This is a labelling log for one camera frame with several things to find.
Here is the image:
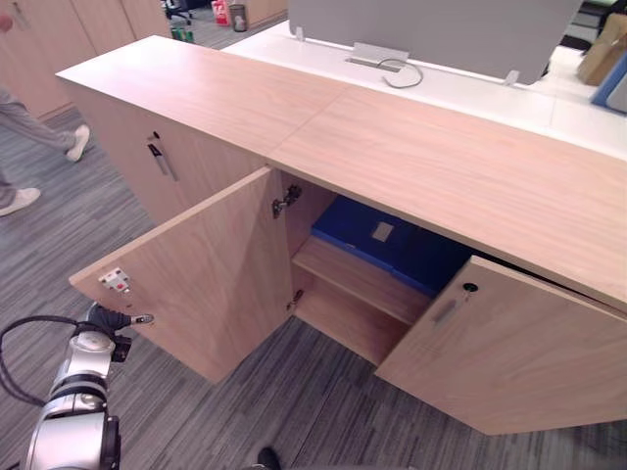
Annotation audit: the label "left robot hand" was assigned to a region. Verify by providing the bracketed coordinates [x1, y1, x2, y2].
[86, 302, 155, 336]

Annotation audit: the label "blue file folder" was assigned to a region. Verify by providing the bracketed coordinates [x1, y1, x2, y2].
[311, 196, 475, 298]

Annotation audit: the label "wooden cabinet door with latch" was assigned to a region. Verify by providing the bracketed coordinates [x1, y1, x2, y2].
[68, 165, 295, 385]

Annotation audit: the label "wooden cabinet shelf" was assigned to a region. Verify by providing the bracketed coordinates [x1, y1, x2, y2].
[291, 235, 434, 326]

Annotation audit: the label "low wooden office cabinet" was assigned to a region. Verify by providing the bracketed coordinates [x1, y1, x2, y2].
[55, 33, 627, 437]

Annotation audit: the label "black office chair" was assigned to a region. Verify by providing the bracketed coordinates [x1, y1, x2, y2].
[162, 0, 195, 26]

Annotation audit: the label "wooden cabinet door with lock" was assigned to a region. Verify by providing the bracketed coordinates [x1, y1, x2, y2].
[374, 254, 627, 437]

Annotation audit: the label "white office desk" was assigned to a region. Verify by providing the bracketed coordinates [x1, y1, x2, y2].
[219, 19, 627, 163]

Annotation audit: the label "person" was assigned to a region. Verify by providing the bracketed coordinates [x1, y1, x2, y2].
[0, 13, 92, 217]

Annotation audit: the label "dark robot foot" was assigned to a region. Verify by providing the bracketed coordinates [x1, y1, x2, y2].
[256, 446, 282, 470]

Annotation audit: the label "grey waste bin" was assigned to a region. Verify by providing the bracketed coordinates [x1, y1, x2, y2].
[228, 3, 248, 33]

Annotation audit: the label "grey desk divider panel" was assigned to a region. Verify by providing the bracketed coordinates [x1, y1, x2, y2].
[286, 0, 585, 86]

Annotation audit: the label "brown cardboard box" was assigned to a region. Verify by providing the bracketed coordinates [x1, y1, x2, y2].
[576, 12, 627, 87]

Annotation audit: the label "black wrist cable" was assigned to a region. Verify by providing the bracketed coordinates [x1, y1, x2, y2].
[0, 315, 79, 406]

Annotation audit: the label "silver bar door handle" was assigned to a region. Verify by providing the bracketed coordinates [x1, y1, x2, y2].
[146, 135, 179, 183]

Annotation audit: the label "tall wooden wall cabinets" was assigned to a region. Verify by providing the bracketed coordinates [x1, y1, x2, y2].
[0, 0, 172, 123]

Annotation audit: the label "silver cable outlet flap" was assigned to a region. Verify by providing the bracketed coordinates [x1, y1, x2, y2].
[345, 41, 410, 66]

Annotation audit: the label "grey cable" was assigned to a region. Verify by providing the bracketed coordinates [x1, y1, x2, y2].
[373, 57, 425, 90]

